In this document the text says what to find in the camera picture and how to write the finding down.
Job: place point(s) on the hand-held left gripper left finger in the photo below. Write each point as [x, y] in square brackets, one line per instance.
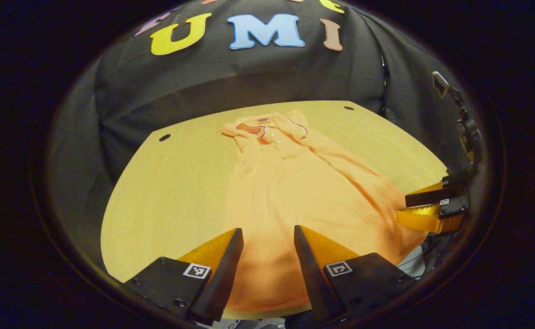
[219, 278]

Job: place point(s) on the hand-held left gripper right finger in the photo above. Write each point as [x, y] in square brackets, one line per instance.
[313, 278]

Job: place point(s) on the black backdrop cloth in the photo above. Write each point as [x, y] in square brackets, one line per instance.
[249, 77]

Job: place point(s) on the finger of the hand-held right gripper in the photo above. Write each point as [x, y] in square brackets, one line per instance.
[431, 196]
[425, 218]

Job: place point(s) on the orange T-shirt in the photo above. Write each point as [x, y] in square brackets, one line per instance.
[294, 192]

